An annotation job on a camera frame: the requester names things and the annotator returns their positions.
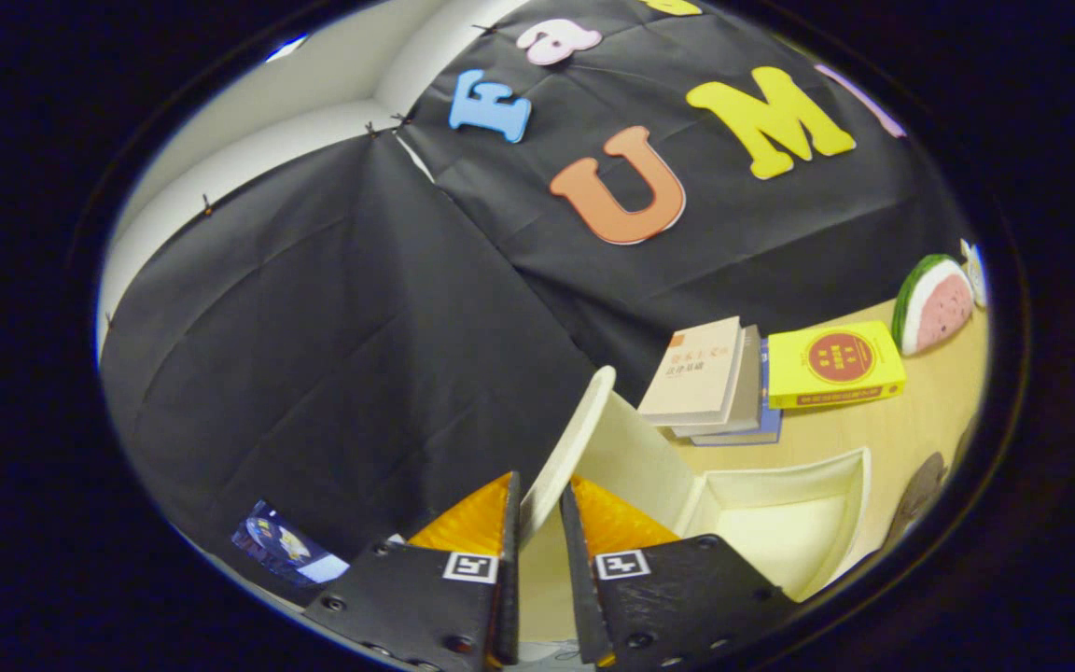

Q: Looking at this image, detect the blue printed sheet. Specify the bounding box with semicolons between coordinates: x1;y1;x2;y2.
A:
231;501;349;587

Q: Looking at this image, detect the cream fabric storage box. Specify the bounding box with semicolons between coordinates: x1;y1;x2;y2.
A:
517;366;873;645

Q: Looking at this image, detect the white plush toy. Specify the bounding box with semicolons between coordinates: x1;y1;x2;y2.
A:
959;239;988;309

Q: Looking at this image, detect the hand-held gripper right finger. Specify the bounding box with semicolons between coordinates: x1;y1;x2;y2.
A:
559;476;798;669

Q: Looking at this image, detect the watermelon slice plush toy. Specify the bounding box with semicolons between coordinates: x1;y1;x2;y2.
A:
891;254;975;357

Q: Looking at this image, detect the beige cover book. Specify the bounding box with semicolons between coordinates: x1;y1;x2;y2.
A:
637;316;744;427

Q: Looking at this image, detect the blue cover book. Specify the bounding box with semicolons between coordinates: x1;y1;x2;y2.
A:
691;338;783;447

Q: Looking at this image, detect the brown fuzzy shoe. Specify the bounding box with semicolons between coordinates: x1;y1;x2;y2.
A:
881;453;949;552

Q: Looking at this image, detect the yellow book with red circle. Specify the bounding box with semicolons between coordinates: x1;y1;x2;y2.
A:
767;321;907;410

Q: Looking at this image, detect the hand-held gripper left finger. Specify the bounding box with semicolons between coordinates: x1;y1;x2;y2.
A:
302;471;522;671

